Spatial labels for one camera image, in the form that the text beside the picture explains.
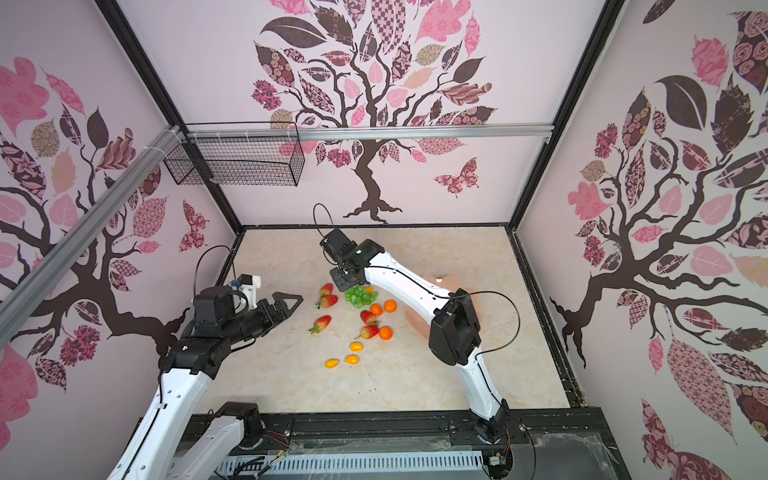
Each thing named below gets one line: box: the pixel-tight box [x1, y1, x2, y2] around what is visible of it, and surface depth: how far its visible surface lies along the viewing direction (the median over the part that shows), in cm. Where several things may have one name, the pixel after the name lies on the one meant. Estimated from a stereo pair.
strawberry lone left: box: [308, 315, 332, 334], surface depth 94 cm
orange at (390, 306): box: [384, 299, 398, 313], surface depth 98 cm
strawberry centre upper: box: [360, 310, 378, 326], surface depth 96 cm
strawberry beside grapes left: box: [315, 294, 339, 310], surface depth 99 cm
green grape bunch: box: [344, 285, 379, 308], surface depth 92 cm
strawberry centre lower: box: [354, 325, 379, 340], surface depth 91 cm
